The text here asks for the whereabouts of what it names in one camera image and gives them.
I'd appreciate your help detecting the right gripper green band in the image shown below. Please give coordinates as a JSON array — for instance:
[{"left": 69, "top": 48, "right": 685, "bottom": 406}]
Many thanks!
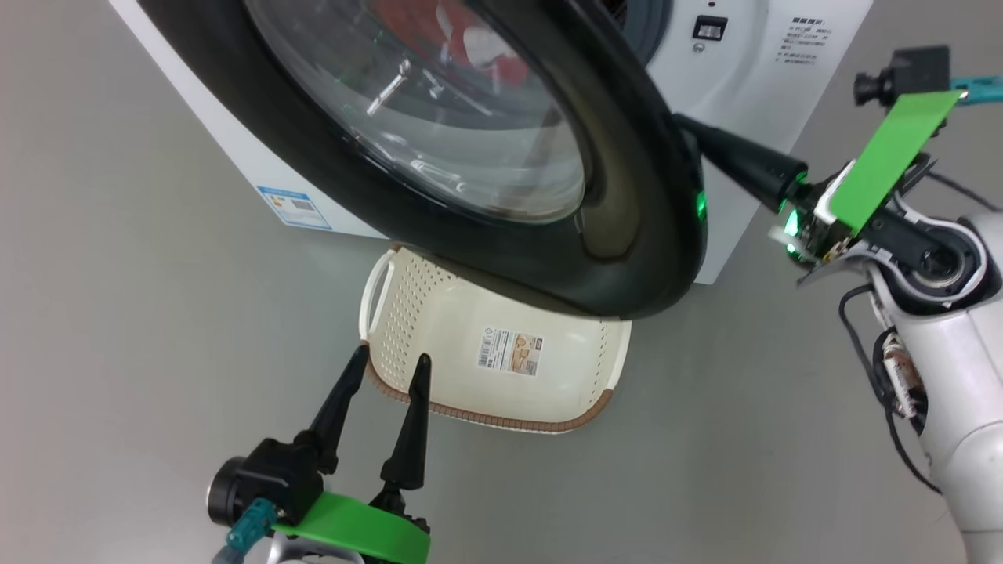
[{"left": 672, "top": 89, "right": 966, "bottom": 271}]

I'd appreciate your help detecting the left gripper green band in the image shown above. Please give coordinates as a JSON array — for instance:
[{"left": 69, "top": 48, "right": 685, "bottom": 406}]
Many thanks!
[{"left": 273, "top": 344, "right": 433, "bottom": 564}]

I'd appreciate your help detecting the black round glass washer door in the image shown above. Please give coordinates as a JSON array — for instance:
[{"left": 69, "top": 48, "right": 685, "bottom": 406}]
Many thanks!
[{"left": 137, "top": 0, "right": 708, "bottom": 320}]

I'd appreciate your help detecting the red and white garment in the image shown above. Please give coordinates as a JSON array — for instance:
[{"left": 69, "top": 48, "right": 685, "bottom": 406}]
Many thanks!
[{"left": 368, "top": 0, "right": 549, "bottom": 87}]

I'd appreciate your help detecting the white front-load washing machine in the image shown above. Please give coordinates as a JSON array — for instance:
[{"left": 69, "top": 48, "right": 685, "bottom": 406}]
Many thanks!
[{"left": 110, "top": 0, "right": 874, "bottom": 287}]

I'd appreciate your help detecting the cream laundry basket brown rim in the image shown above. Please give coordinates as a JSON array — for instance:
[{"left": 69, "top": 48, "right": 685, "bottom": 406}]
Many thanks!
[{"left": 359, "top": 244, "right": 632, "bottom": 434}]

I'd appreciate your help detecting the white basket product label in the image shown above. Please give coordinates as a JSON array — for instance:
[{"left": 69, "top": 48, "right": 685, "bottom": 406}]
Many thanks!
[{"left": 476, "top": 325, "right": 544, "bottom": 377}]

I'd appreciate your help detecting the grey rubber door gasket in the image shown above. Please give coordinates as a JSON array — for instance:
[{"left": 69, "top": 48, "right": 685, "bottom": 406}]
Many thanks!
[{"left": 619, "top": 0, "right": 675, "bottom": 67}]

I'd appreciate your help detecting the blue energy label sticker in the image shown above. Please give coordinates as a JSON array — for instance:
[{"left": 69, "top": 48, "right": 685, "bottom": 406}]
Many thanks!
[{"left": 257, "top": 186, "right": 333, "bottom": 230}]

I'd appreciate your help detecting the teal left camera cable plug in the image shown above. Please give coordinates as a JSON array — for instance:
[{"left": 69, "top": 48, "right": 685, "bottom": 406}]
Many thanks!
[{"left": 212, "top": 499, "right": 279, "bottom": 564}]

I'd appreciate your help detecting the teal camera cable plug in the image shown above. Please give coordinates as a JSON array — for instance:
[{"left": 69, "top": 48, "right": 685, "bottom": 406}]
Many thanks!
[
  {"left": 950, "top": 74, "right": 1003, "bottom": 105},
  {"left": 212, "top": 499, "right": 279, "bottom": 564}
]

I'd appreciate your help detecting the teal right camera cable plug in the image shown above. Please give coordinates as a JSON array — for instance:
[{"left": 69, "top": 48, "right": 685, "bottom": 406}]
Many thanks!
[{"left": 950, "top": 74, "right": 1003, "bottom": 105}]

